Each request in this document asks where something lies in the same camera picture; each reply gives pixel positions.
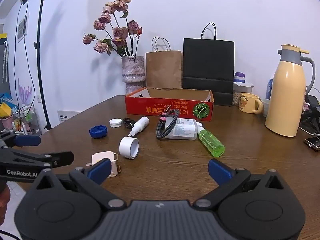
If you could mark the white tape roll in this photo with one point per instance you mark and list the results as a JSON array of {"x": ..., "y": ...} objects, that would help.
[{"x": 124, "y": 146}]

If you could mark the ridged white bottle cap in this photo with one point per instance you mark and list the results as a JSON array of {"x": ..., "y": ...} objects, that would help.
[{"x": 115, "y": 122}]

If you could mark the black paper bag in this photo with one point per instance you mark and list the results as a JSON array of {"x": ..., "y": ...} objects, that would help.
[{"x": 208, "y": 62}]

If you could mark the white wall socket panel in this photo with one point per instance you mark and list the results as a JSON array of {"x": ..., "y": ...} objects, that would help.
[{"x": 66, "y": 116}]

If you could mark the purple flower decoration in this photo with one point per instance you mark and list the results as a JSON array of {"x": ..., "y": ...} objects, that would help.
[{"x": 23, "y": 92}]

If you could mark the black light stand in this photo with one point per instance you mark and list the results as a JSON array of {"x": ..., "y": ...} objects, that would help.
[{"x": 38, "y": 42}]

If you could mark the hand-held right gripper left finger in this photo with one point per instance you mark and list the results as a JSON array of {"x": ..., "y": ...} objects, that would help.
[{"x": 100, "y": 170}]

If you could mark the white bowl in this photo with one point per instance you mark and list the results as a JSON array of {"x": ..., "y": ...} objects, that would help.
[{"x": 265, "y": 107}]

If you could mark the dark smartphone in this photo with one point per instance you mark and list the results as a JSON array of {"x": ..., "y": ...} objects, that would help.
[{"x": 313, "y": 142}]

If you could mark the clear acrylic organizer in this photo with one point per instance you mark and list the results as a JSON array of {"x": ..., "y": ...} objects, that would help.
[{"x": 25, "y": 120}]

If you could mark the cream plug adapter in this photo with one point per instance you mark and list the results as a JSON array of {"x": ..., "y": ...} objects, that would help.
[{"x": 100, "y": 156}]

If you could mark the blue drink can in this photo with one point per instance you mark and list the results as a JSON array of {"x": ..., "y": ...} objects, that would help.
[{"x": 269, "y": 88}]

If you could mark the dried rose bouquet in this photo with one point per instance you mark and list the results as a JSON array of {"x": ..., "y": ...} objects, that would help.
[{"x": 117, "y": 32}]

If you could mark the blue bottle cap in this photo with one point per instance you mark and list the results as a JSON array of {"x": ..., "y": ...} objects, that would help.
[{"x": 98, "y": 132}]

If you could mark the cream thermos jug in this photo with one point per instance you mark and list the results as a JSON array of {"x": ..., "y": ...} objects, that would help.
[{"x": 285, "y": 92}]

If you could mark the red cardboard box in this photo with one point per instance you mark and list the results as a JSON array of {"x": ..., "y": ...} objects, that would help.
[{"x": 150, "y": 107}]

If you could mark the green spray bottle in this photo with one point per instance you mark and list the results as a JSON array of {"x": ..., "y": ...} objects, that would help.
[{"x": 212, "y": 143}]

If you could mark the brown paper bag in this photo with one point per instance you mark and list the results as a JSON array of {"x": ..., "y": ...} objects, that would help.
[{"x": 163, "y": 67}]

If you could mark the yellow object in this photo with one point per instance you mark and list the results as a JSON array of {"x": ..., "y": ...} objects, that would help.
[{"x": 5, "y": 110}]

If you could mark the mottled pink vase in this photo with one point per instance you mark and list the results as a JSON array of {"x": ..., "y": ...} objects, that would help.
[{"x": 132, "y": 72}]

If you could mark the wall picture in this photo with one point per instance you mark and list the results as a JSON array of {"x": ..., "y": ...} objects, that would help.
[{"x": 23, "y": 27}]

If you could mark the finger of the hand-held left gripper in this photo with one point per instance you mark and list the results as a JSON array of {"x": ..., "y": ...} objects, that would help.
[
  {"x": 27, "y": 140},
  {"x": 60, "y": 157}
]

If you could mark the clear seed container white lid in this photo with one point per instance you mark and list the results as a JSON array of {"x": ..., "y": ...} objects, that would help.
[{"x": 236, "y": 97}]

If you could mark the yellow bear mug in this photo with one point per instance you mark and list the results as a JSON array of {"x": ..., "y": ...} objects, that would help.
[{"x": 246, "y": 103}]

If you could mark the white dropper bottle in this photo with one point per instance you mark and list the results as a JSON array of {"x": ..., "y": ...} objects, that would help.
[{"x": 140, "y": 125}]

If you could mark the clear plastic pouch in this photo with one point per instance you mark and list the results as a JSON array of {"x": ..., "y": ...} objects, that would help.
[{"x": 185, "y": 130}]

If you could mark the black electronic device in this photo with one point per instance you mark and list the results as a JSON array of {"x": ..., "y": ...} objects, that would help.
[{"x": 311, "y": 120}]

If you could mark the purple lid jar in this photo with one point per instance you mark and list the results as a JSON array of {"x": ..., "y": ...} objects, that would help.
[{"x": 239, "y": 76}]

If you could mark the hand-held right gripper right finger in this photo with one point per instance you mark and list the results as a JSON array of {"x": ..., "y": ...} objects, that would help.
[{"x": 220, "y": 170}]

